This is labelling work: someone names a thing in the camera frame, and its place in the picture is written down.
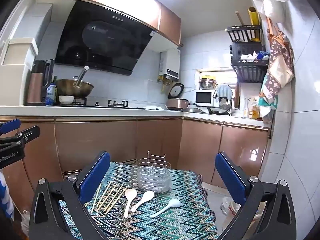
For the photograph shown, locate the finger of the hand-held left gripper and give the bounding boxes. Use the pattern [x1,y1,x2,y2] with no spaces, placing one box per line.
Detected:
[0,126,41,146]
[0,119,22,134]

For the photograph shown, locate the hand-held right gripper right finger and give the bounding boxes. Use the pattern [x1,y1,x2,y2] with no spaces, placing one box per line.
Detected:
[215,151,297,240]

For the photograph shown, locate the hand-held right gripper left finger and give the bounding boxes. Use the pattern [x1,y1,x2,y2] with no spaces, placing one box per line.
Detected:
[29,151,111,240]

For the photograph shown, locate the row of bamboo chopsticks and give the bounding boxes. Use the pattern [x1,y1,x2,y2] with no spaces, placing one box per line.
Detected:
[85,181,128,215]

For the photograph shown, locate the white plastic spoon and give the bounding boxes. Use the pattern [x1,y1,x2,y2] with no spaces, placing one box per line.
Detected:
[124,188,138,218]
[149,199,182,218]
[131,190,155,213]

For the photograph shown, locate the clear plastic bag bin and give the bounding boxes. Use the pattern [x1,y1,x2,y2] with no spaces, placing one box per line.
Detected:
[220,196,267,240]

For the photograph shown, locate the copper base cabinets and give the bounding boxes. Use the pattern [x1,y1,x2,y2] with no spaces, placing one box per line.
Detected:
[0,116,272,195]

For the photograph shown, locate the blue white striped cloth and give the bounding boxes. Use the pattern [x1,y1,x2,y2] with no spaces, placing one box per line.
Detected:
[0,170,15,222]

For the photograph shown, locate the copper electric kettle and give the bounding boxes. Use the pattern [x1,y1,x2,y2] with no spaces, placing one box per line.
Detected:
[27,59,55,106]

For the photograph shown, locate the blue label plastic bottle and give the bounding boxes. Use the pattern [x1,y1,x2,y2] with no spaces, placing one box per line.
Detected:
[46,82,57,105]

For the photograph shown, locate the white kitchen countertop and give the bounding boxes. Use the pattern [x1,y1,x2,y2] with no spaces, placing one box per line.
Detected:
[0,104,273,128]

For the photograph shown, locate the steel wok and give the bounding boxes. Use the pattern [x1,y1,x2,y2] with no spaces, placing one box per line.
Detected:
[56,66,94,99]

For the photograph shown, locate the black frying pan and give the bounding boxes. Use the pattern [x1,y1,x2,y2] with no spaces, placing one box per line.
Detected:
[206,105,233,116]

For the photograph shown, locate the orange liquid bottle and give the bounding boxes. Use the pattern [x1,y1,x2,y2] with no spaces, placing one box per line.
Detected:
[251,99,260,120]

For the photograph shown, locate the crumpled plastic bag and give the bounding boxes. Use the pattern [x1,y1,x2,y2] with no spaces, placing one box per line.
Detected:
[21,210,32,238]

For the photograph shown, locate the white countertop appliance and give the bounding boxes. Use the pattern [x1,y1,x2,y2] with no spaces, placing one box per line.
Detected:
[0,2,54,105]

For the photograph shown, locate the black gas stove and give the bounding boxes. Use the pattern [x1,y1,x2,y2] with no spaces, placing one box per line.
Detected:
[56,99,147,110]

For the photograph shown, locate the zigzag patterned table cloth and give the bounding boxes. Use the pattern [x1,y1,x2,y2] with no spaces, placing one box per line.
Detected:
[59,161,219,240]

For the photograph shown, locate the glass pot lid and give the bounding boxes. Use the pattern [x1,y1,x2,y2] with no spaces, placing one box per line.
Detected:
[180,103,204,113]

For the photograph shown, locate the teal and white packet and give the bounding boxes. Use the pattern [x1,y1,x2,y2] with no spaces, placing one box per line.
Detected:
[257,96,278,110]

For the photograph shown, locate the white microwave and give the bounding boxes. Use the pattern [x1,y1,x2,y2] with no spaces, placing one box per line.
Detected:
[195,91,217,106]

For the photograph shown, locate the light blue towel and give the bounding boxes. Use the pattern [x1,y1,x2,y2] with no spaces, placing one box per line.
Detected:
[216,84,233,101]

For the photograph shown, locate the copper rice cooker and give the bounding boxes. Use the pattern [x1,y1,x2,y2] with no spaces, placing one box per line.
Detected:
[167,82,190,110]

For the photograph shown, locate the steel pot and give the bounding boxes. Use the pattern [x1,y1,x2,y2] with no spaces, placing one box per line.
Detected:
[199,78,218,90]

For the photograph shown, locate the kitchen window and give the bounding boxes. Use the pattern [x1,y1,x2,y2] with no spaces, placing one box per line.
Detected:
[196,68,238,90]

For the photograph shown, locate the black storage rack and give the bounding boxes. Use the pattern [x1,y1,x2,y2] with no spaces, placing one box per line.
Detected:
[226,25,269,84]

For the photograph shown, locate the water heater pipes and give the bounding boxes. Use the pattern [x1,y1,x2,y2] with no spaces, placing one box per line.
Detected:
[157,76,173,92]

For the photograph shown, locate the black range hood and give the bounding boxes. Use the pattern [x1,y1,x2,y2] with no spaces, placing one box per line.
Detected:
[54,0,157,76]

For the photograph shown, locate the white crumpled cloth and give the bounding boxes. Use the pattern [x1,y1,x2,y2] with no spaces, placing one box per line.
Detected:
[240,51,258,63]

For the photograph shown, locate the floral apron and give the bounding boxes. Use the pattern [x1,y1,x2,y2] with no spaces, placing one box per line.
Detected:
[259,17,295,99]

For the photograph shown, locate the black vented appliance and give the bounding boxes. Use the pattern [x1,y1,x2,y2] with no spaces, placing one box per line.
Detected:
[231,42,262,60]

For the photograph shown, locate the white water heater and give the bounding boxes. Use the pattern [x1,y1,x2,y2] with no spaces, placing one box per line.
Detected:
[159,48,181,79]

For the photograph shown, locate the yellow roll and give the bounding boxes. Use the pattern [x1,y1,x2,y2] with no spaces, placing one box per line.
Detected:
[247,6,262,43]

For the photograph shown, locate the copper wall cabinet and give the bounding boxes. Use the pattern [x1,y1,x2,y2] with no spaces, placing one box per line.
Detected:
[37,0,182,47]

